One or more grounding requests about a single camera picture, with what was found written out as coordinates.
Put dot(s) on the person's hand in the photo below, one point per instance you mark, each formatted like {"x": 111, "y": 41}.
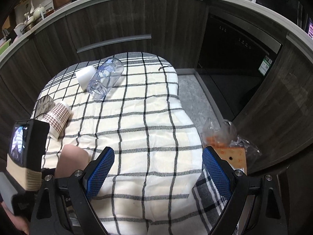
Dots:
{"x": 21, "y": 223}

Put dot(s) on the red patterned paper cup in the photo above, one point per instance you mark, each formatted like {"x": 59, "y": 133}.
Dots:
{"x": 57, "y": 118}

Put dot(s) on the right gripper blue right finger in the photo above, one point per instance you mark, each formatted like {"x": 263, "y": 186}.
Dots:
{"x": 254, "y": 205}

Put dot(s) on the clear square container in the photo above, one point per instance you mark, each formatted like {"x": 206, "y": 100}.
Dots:
{"x": 42, "y": 107}

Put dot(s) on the pink plastic cup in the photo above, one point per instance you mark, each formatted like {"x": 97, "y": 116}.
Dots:
{"x": 72, "y": 158}

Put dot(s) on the white teapot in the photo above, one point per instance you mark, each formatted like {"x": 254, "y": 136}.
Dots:
{"x": 39, "y": 12}

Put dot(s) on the silver drawer handle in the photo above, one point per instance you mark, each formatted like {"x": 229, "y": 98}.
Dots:
{"x": 114, "y": 41}

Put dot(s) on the clear plastic bottle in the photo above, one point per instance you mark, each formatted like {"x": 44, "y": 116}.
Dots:
{"x": 105, "y": 78}

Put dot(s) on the green basin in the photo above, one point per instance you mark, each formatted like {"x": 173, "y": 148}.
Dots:
{"x": 5, "y": 46}

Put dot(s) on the white cup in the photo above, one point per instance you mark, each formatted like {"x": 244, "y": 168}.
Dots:
{"x": 84, "y": 75}

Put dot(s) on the clear plastic bag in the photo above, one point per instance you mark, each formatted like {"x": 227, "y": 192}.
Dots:
{"x": 225, "y": 135}

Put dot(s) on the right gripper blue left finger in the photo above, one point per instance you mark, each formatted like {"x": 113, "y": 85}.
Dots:
{"x": 50, "y": 215}

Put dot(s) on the black white checkered cloth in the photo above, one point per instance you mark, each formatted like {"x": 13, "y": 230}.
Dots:
{"x": 157, "y": 183}

